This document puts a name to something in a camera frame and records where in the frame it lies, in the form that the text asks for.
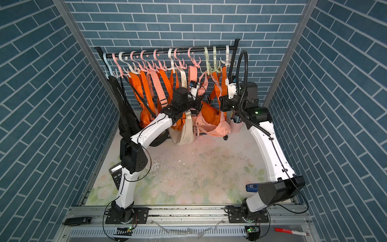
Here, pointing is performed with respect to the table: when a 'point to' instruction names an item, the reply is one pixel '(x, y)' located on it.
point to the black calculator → (116, 172)
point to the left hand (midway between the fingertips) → (207, 97)
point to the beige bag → (184, 134)
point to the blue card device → (252, 187)
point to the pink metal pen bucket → (236, 127)
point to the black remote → (77, 221)
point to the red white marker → (292, 231)
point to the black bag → (129, 120)
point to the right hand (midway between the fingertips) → (222, 98)
